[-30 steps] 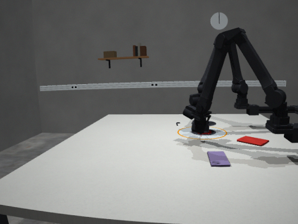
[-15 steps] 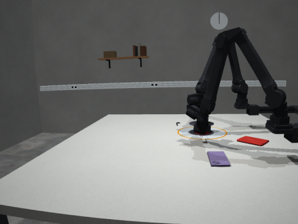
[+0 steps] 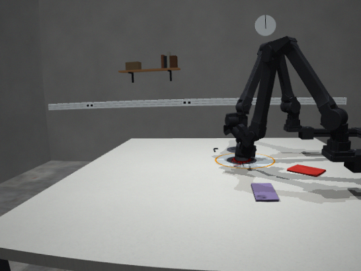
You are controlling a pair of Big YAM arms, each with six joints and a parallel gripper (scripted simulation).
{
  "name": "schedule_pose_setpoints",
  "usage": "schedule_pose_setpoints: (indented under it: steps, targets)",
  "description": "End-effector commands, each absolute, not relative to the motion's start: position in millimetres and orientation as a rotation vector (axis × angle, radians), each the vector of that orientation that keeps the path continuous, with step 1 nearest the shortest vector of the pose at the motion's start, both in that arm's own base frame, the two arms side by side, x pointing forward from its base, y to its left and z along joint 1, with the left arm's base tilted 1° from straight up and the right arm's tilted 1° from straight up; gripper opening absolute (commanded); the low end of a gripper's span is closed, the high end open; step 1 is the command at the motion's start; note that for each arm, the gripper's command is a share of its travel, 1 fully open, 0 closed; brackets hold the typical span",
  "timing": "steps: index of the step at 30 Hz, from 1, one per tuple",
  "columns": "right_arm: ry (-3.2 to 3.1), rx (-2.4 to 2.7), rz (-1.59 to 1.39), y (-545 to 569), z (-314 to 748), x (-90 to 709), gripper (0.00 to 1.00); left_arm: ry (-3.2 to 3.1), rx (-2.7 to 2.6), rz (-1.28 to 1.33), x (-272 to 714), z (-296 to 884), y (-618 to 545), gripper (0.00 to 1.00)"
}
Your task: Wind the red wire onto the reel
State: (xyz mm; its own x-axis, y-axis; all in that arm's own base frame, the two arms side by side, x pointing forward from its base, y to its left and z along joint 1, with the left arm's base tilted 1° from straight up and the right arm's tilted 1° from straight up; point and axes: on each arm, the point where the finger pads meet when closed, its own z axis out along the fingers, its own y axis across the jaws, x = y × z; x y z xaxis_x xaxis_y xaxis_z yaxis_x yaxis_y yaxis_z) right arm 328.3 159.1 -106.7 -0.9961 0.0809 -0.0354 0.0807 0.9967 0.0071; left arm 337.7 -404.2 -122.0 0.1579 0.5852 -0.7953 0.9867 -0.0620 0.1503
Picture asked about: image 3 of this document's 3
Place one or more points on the purple smartphone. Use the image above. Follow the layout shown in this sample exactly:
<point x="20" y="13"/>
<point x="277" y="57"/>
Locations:
<point x="264" y="192"/>

